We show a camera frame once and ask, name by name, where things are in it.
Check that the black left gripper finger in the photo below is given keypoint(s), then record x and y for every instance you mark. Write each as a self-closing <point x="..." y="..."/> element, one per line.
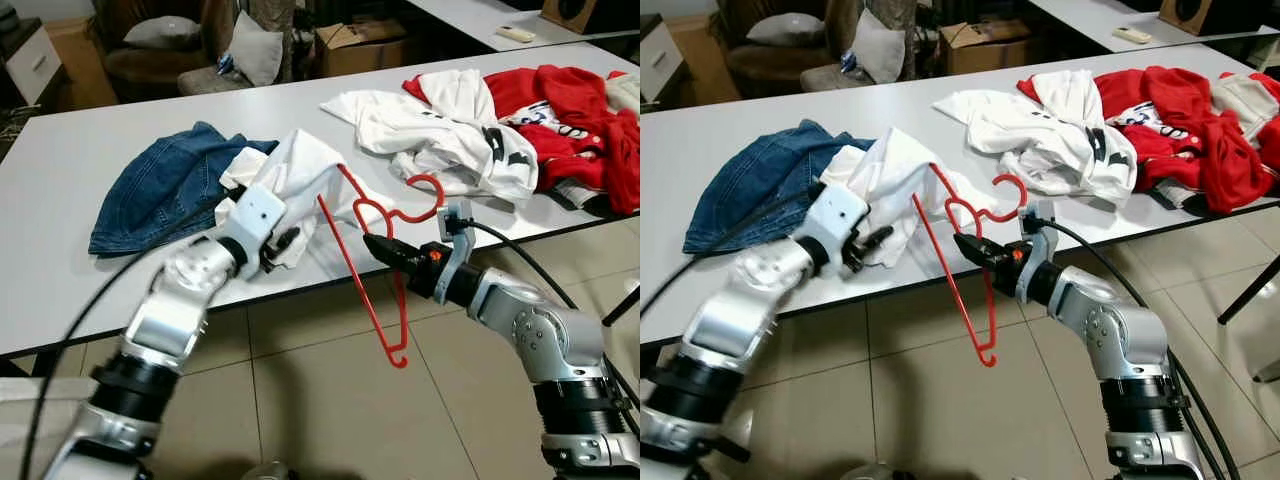
<point x="288" y="238"/>
<point x="877" y="237"/>

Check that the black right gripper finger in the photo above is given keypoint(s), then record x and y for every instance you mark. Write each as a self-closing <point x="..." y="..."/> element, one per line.
<point x="398" y="266"/>
<point x="987" y="265"/>
<point x="982" y="248"/>
<point x="392" y="248"/>

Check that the plain cream white shirt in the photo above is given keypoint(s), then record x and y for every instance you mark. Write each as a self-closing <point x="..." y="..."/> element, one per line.
<point x="300" y="170"/>
<point x="890" y="170"/>

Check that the white garment with black print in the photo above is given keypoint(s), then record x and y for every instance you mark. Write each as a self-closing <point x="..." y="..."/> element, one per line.
<point x="1030" y="130"/>
<point x="420" y="130"/>

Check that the blue denim garment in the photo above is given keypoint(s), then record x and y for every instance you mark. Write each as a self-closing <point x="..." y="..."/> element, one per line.
<point x="160" y="190"/>
<point x="750" y="190"/>

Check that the white pillow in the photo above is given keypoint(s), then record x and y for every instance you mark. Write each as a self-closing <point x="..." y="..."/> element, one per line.
<point x="878" y="48"/>
<point x="255" y="50"/>

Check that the black table leg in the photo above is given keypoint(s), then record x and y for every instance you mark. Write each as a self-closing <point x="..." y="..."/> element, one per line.
<point x="1250" y="288"/>
<point x="622" y="305"/>

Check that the red garment with white print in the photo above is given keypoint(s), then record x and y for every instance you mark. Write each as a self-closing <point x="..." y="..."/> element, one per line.
<point x="600" y="170"/>
<point x="1230" y="170"/>

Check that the open brown cardboard box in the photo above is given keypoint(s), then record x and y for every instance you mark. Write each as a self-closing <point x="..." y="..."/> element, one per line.
<point x="365" y="50"/>
<point x="985" y="48"/>

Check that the dark brown armchair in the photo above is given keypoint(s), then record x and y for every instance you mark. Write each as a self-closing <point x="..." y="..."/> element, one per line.
<point x="760" y="70"/>
<point x="130" y="75"/>

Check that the grey cushion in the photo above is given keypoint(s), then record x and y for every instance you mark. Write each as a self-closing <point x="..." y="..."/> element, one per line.
<point x="785" y="28"/>
<point x="165" y="32"/>

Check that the white remote control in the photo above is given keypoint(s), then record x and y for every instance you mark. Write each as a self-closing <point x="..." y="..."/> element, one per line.
<point x="1133" y="34"/>
<point x="515" y="34"/>

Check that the tall brown cardboard box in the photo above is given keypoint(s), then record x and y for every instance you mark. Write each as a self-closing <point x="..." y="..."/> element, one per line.
<point x="80" y="60"/>
<point x="700" y="55"/>

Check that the cream garment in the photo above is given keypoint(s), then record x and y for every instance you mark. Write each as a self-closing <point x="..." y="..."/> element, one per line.
<point x="625" y="90"/>
<point x="1250" y="100"/>

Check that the white drawer unit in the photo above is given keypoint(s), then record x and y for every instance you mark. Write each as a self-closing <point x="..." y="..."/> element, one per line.
<point x="30" y="65"/>
<point x="660" y="55"/>

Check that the plain red garment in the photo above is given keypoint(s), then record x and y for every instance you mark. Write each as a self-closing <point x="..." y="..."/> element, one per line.
<point x="1272" y="140"/>

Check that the wooden loudspeaker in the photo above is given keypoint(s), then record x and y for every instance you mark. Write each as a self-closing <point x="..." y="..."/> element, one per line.
<point x="570" y="12"/>
<point x="1190" y="14"/>

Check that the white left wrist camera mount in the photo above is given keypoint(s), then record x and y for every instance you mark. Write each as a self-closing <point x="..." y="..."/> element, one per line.
<point x="835" y="212"/>
<point x="252" y="215"/>

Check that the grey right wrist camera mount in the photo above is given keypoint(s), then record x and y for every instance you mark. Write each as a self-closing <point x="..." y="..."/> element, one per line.
<point x="1040" y="225"/>
<point x="458" y="225"/>

